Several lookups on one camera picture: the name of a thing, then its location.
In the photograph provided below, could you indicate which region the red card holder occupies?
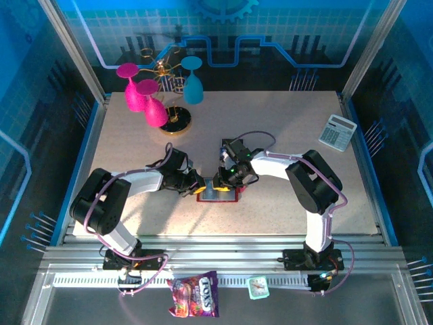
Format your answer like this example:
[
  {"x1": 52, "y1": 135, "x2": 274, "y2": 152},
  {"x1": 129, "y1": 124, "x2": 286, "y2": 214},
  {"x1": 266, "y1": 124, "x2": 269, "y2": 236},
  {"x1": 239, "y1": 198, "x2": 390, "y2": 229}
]
[{"x1": 195, "y1": 184, "x2": 245, "y2": 203}]

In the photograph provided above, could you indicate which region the gold glass rack, black base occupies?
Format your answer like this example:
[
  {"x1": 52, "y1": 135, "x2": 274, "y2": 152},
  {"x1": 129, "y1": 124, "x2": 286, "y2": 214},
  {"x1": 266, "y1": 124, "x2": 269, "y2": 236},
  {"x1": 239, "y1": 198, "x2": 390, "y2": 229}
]
[{"x1": 140, "y1": 47, "x2": 193, "y2": 136}]

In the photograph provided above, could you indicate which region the pink wine glass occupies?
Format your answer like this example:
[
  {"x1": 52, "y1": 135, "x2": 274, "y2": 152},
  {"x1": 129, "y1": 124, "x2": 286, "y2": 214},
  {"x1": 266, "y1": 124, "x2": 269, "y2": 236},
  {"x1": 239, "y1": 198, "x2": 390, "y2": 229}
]
[
  {"x1": 136, "y1": 79, "x2": 169, "y2": 128},
  {"x1": 116, "y1": 63, "x2": 140, "y2": 112}
]

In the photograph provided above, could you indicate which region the teal wine glass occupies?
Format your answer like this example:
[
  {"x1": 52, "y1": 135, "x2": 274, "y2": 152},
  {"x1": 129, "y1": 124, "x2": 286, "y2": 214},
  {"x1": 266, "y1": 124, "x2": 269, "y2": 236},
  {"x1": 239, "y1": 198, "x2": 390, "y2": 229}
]
[{"x1": 180, "y1": 56, "x2": 205, "y2": 105}]

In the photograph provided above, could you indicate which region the purple candy bag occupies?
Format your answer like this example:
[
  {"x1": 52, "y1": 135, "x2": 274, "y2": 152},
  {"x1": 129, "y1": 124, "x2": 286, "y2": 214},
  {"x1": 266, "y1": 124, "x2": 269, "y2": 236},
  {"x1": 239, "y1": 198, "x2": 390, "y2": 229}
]
[{"x1": 166, "y1": 270, "x2": 220, "y2": 318}]

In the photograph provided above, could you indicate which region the small mint alarm clock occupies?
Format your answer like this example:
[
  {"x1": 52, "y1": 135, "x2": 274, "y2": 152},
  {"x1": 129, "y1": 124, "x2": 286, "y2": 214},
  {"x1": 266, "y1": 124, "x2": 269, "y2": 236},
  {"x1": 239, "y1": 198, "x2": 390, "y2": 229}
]
[{"x1": 246, "y1": 276, "x2": 271, "y2": 301}]

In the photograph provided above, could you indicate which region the grey desk calculator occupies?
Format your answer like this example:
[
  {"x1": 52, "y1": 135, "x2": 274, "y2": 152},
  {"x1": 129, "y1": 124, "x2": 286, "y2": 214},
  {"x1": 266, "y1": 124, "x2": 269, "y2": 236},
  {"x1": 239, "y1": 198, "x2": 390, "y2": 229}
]
[{"x1": 317, "y1": 114, "x2": 358, "y2": 152}]

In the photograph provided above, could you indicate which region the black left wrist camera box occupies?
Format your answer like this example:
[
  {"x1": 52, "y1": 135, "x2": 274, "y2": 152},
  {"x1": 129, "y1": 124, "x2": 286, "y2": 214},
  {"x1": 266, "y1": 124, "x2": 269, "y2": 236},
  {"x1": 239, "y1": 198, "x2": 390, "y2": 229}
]
[{"x1": 164, "y1": 148, "x2": 189, "y2": 173}]

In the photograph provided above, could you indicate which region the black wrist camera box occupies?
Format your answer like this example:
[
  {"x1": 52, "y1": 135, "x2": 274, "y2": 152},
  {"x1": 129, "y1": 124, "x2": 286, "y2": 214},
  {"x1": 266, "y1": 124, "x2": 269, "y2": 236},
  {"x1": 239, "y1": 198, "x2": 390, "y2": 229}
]
[
  {"x1": 225, "y1": 138, "x2": 254, "y2": 163},
  {"x1": 164, "y1": 148, "x2": 189, "y2": 173}
]

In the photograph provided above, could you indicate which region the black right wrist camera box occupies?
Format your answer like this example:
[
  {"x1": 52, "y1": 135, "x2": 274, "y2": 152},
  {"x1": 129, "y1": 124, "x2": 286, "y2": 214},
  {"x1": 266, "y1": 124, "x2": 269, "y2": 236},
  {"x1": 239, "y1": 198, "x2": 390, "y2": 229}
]
[{"x1": 225, "y1": 138, "x2": 254, "y2": 163}]

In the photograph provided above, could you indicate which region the aluminium frame rail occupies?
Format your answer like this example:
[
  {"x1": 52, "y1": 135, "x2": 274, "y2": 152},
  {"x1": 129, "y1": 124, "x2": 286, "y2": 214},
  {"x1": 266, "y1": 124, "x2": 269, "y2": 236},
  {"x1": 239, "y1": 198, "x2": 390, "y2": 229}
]
[{"x1": 40, "y1": 235, "x2": 407, "y2": 275}]

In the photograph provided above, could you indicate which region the white slotted cable duct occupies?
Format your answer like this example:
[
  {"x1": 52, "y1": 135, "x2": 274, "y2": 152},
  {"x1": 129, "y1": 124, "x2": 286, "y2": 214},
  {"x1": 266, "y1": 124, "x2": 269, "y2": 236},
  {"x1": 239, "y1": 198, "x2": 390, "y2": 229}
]
[{"x1": 52, "y1": 274, "x2": 312, "y2": 288}]

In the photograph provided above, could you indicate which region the aluminium frame post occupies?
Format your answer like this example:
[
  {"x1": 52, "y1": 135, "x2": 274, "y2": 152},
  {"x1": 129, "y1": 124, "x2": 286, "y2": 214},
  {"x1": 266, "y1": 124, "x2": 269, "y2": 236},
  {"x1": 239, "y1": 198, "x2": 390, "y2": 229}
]
[
  {"x1": 36, "y1": 0, "x2": 112, "y2": 104},
  {"x1": 340, "y1": 0, "x2": 409, "y2": 101}
]

